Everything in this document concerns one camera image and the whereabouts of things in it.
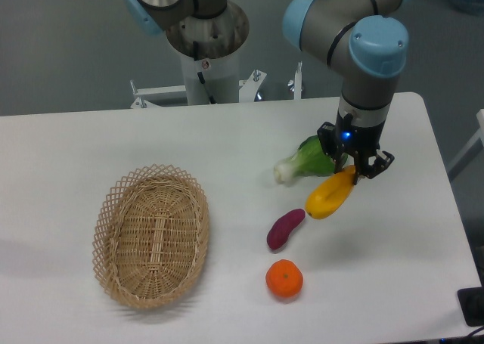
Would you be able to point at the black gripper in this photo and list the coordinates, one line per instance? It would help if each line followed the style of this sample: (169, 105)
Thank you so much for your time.
(345, 137)

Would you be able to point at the yellow mango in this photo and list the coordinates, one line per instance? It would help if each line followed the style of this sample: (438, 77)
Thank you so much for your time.
(330, 195)

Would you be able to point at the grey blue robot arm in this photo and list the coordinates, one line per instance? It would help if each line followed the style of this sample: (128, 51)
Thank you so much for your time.
(357, 39)

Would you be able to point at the green bok choy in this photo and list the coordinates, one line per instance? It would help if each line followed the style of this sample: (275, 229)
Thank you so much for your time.
(308, 160)

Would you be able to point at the purple sweet potato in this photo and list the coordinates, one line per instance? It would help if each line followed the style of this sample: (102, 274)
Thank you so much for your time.
(281, 230)

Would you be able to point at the orange tangerine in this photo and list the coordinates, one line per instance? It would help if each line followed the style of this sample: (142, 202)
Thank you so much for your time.
(284, 279)

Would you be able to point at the black device at edge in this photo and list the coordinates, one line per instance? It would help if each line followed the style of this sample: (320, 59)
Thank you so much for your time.
(471, 302)

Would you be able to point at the woven wicker basket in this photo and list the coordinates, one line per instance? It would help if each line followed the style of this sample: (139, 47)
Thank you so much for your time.
(151, 237)

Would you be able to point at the white frame at right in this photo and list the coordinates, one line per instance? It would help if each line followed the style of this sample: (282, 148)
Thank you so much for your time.
(468, 152)

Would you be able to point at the white metal base frame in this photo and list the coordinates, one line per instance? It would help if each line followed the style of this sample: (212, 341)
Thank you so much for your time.
(254, 89)

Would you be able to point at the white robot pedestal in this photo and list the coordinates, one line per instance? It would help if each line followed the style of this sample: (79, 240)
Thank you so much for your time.
(211, 81)

